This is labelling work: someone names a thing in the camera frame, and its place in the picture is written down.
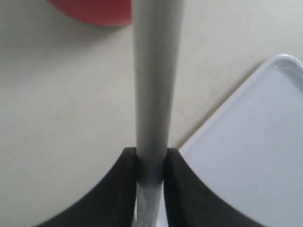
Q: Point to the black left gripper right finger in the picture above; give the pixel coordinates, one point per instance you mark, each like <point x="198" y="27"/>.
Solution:
<point x="190" y="203"/>

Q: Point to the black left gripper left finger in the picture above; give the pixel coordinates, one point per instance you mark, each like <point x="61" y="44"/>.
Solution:
<point x="110" y="203"/>

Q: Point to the white wooden drumstick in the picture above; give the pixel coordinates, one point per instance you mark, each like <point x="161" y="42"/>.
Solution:
<point x="156" y="35"/>

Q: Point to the small red drum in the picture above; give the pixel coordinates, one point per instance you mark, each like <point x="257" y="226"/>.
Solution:
<point x="97" y="12"/>

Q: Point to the white rectangular plastic tray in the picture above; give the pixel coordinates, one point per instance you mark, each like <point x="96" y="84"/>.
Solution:
<point x="250" y="151"/>

